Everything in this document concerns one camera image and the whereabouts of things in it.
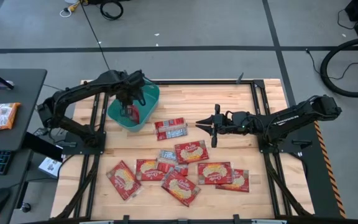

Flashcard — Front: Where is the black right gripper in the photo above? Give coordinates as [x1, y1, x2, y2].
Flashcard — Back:
[195, 104, 234, 147]

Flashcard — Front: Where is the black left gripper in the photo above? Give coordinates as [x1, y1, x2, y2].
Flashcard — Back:
[116, 70, 146, 118]

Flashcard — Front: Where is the teal plastic basket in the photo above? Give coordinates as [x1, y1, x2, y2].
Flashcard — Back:
[106, 77, 160, 133]

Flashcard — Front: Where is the black control box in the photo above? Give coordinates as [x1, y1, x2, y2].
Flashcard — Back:
[22, 132, 64, 162]

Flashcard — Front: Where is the white cardboard box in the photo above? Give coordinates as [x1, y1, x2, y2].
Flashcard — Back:
[38, 157, 62, 179]

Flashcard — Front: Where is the black desk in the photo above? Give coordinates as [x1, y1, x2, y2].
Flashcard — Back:
[0, 148, 34, 224]
[0, 68, 48, 152]

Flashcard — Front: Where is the black platform with hazard stripe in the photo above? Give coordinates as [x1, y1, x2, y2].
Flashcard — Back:
[290, 121, 347, 218]

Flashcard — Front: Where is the orange snack bag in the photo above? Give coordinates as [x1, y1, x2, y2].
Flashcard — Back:
[0, 102, 21, 133]

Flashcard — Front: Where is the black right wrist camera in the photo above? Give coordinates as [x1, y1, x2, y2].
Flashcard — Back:
[230, 111, 250, 125]

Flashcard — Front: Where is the long black floor cable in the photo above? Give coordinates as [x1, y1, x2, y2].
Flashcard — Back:
[79, 0, 111, 71]

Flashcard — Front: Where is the coiled black cable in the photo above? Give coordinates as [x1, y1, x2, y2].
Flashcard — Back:
[99, 0, 124, 21]

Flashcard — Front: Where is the white plug cable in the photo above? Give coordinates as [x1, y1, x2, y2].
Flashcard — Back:
[59, 6, 74, 18]

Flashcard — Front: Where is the thin black floor cable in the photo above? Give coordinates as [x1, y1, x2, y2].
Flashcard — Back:
[305, 48, 358, 81]
[336, 8, 358, 30]

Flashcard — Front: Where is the large black hose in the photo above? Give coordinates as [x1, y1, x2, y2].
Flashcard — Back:
[319, 36, 358, 98]

